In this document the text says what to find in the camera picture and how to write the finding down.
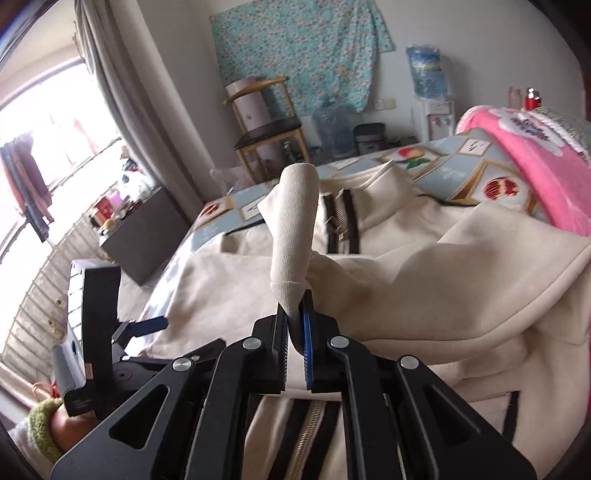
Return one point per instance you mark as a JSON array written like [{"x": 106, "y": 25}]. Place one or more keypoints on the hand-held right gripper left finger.
[{"x": 272, "y": 350}]

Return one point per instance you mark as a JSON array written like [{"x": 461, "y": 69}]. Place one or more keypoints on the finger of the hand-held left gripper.
[{"x": 147, "y": 326}]

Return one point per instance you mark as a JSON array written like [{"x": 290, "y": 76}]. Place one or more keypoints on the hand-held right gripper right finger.
[{"x": 308, "y": 350}]

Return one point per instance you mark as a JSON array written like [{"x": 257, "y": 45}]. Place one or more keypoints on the cream zip jacket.
[{"x": 415, "y": 286}]

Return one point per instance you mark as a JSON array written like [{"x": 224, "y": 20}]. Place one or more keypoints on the person's left forearm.
[{"x": 41, "y": 427}]

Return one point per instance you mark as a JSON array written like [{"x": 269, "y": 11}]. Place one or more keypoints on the balcony railing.
[{"x": 37, "y": 286}]

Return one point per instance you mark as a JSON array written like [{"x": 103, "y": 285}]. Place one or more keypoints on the dark cabinet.
[{"x": 143, "y": 240}]

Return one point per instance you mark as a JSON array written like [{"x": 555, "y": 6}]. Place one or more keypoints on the red gift box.
[{"x": 108, "y": 205}]

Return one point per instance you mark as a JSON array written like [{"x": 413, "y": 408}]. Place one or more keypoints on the white plastic bag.
[{"x": 134, "y": 180}]

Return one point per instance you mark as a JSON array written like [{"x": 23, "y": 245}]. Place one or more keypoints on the clear plastic bag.
[{"x": 222, "y": 181}]

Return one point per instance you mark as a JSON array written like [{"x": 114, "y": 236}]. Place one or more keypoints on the wooden chair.
[{"x": 268, "y": 131}]

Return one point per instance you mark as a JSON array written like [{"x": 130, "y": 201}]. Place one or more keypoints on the empty clear water jug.
[{"x": 332, "y": 131}]

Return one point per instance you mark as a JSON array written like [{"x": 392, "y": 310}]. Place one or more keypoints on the black trash can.
[{"x": 369, "y": 138}]

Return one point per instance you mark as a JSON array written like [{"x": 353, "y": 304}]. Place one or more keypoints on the grey curtain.
[{"x": 129, "y": 92}]

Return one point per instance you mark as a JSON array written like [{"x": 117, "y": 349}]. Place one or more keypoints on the fruit print tablecloth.
[{"x": 461, "y": 170}]

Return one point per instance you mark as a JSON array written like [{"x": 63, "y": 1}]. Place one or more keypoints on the white water dispenser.
[{"x": 429, "y": 122}]

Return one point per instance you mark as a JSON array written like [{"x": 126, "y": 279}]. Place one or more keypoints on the pink floral blanket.
[{"x": 531, "y": 157}]

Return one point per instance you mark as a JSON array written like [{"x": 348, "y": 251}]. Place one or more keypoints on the blue water bottle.
[{"x": 427, "y": 74}]

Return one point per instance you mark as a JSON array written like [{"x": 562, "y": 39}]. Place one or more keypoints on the glass jar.
[{"x": 514, "y": 97}]

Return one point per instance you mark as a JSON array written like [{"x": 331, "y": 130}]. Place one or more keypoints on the grey lace-trimmed cloth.
[{"x": 569, "y": 122}]

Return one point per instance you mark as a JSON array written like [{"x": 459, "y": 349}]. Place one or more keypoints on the white wall socket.
[{"x": 384, "y": 104}]

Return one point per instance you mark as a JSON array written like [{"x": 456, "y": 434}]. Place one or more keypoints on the teal floral wall cloth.
[{"x": 300, "y": 46}]

